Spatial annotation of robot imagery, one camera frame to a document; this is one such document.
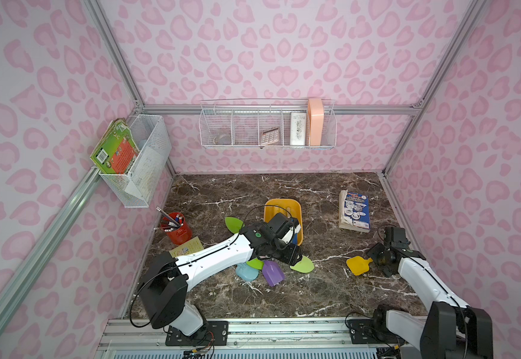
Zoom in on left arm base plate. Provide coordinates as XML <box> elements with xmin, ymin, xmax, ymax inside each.
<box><xmin>166</xmin><ymin>320</ymin><xmax>229</xmax><ymax>347</ymax></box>

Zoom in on blue white book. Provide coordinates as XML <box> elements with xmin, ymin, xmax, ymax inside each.
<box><xmin>339</xmin><ymin>190</ymin><xmax>371</xmax><ymax>233</ymax></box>

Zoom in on light blue plastic shovel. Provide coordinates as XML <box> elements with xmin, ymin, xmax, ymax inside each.
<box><xmin>235</xmin><ymin>263</ymin><xmax>260</xmax><ymax>282</ymax></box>

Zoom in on red pen holder cup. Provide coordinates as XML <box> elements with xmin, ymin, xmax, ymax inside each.
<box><xmin>156</xmin><ymin>206</ymin><xmax>193</xmax><ymax>245</ymax></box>

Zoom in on white box on shelf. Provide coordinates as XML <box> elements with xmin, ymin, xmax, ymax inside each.
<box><xmin>290</xmin><ymin>112</ymin><xmax>307</xmax><ymax>146</ymax></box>

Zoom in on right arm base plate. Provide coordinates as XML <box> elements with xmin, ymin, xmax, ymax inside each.
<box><xmin>345</xmin><ymin>318</ymin><xmax>405</xmax><ymax>346</ymax></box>

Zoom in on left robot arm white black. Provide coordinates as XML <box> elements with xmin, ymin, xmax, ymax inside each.
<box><xmin>134</xmin><ymin>213</ymin><xmax>303</xmax><ymax>337</ymax></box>

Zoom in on yellow plastic shovel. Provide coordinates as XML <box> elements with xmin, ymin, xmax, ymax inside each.
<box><xmin>346</xmin><ymin>256</ymin><xmax>373</xmax><ymax>276</ymax></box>

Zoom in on purple shovel pink handle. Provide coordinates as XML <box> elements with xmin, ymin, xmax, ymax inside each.
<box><xmin>262</xmin><ymin>260</ymin><xmax>285</xmax><ymax>287</ymax></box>

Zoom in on white wire wall shelf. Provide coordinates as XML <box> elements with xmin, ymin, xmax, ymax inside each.
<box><xmin>198</xmin><ymin>99</ymin><xmax>337</xmax><ymax>150</ymax></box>

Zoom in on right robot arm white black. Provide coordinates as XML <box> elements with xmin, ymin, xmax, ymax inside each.
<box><xmin>366</xmin><ymin>227</ymin><xmax>494</xmax><ymax>358</ymax></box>

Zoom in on white mesh wall basket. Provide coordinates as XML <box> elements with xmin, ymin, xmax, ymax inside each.
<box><xmin>97</xmin><ymin>114</ymin><xmax>172</xmax><ymax>209</ymax></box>

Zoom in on round clear object on shelf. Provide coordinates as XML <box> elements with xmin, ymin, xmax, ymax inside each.
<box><xmin>214</xmin><ymin>130</ymin><xmax>232</xmax><ymax>146</ymax></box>

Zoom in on small pink calculator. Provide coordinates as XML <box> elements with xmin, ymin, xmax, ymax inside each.
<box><xmin>260</xmin><ymin>127</ymin><xmax>282</xmax><ymax>147</ymax></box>

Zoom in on pink box on shelf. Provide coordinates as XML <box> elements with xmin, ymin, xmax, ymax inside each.
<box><xmin>307</xmin><ymin>98</ymin><xmax>324</xmax><ymax>147</ymax></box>

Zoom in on yellow plastic storage box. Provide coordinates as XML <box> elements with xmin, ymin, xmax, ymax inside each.
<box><xmin>263</xmin><ymin>198</ymin><xmax>304</xmax><ymax>245</ymax></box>

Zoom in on yellow green booklet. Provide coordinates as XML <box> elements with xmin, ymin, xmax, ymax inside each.
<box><xmin>169</xmin><ymin>236</ymin><xmax>204</xmax><ymax>257</ymax></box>

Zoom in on green red book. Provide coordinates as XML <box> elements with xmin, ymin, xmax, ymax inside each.
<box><xmin>90</xmin><ymin>118</ymin><xmax>140</xmax><ymax>174</ymax></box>

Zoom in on white papers in basket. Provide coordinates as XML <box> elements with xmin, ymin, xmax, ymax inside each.
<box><xmin>124</xmin><ymin>146</ymin><xmax>166</xmax><ymax>203</ymax></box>

